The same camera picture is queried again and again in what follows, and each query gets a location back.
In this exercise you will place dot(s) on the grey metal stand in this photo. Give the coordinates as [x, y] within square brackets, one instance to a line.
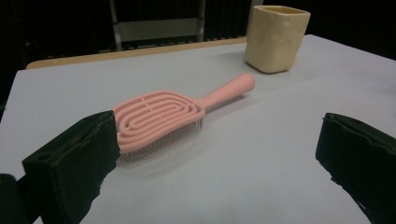
[155, 28]

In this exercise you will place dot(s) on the pink hairbrush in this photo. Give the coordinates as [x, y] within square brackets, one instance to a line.
[155, 115]

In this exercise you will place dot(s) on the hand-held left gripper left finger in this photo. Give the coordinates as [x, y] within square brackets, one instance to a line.
[68, 168]

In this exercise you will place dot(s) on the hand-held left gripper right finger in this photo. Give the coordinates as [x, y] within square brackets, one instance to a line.
[361, 155]

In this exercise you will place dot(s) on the cream square cup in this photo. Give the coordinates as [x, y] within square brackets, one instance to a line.
[274, 40]

